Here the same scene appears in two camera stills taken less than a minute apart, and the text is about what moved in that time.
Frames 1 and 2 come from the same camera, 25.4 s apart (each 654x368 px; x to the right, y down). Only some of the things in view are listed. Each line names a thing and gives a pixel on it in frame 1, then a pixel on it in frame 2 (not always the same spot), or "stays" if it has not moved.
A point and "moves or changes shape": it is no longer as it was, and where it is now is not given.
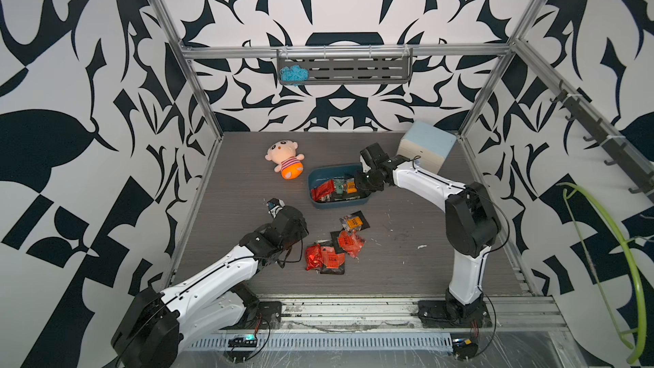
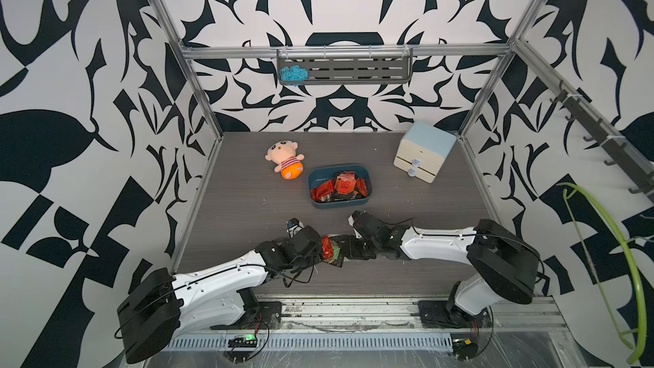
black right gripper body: (367, 181) -> (355, 248)
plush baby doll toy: (283, 152) stays
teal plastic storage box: (334, 186) stays
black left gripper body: (299, 232) -> (315, 255)
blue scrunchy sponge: (294, 74) stays
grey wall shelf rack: (351, 66) stays
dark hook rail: (621, 154) stays
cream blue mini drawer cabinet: (433, 145) stays
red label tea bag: (351, 242) moves or changes shape
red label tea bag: (332, 261) moves or changes shape
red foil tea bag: (313, 259) moves or changes shape
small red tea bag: (322, 193) stays
